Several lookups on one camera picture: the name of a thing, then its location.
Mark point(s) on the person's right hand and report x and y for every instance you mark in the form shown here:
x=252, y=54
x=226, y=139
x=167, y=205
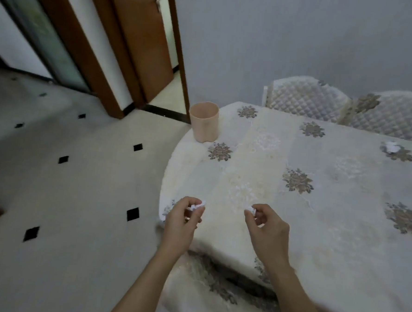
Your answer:
x=270, y=234

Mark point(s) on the frosted glass sliding door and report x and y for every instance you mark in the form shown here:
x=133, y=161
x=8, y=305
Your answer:
x=36, y=29

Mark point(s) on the small white paper scrap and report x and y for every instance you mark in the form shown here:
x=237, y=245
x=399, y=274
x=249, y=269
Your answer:
x=198, y=205
x=250, y=209

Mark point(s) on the person's right forearm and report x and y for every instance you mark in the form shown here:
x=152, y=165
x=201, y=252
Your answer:
x=296, y=297

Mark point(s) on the white floral embroidered tablecloth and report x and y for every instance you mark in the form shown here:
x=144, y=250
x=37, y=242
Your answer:
x=310, y=216

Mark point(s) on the beige plastic waste bin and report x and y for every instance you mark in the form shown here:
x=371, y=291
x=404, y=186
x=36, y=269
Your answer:
x=204, y=121

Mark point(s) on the person's left hand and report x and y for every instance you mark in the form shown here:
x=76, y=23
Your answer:
x=177, y=225

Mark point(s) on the crumpled white paper ball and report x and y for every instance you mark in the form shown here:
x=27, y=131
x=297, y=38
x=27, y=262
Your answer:
x=391, y=147

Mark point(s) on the brown wooden door frame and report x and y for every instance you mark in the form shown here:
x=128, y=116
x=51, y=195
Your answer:
x=104, y=47

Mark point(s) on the person's left forearm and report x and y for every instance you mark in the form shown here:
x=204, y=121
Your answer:
x=141, y=285

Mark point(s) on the person's left thumb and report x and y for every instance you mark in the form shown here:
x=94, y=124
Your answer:
x=191, y=216

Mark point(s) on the brown wooden door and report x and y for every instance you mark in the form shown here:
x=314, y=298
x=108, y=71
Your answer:
x=142, y=35

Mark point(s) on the person's right thumb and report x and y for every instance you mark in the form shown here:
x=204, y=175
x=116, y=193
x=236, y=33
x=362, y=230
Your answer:
x=249, y=221

